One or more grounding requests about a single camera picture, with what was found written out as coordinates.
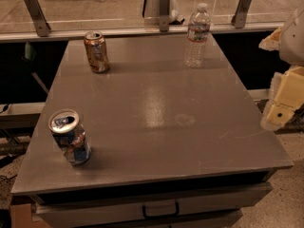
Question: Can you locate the orange soda can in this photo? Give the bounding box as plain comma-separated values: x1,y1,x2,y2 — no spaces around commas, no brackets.
84,31,110,73

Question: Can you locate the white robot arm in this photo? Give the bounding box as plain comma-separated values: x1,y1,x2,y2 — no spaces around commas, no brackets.
258,4,304,131

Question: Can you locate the blue soda can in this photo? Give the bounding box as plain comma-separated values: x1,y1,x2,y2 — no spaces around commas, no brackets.
48,108,91,166

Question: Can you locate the clear plastic water bottle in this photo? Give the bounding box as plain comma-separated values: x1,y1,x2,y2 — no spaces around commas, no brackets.
184,3,211,68

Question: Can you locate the grey table drawer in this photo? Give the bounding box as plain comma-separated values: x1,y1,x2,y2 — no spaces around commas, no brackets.
37,182,272,228

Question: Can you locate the right metal rail bracket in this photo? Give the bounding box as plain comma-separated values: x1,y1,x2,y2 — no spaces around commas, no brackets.
231,0,252,29

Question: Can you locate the metal rail bracket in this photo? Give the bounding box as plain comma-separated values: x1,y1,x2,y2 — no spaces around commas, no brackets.
24,0,51,37
159,0,170,32
231,0,252,29

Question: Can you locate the metal window rail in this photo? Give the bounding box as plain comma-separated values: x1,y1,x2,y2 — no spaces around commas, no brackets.
0,22,283,44

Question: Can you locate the middle metal rail bracket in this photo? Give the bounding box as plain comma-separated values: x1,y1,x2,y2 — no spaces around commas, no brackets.
159,0,170,32

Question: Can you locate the black drawer handle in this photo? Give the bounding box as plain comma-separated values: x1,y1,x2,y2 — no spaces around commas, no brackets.
142,201,180,219

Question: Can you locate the left metal rail bracket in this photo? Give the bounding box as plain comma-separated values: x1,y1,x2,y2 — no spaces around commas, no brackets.
24,0,51,37

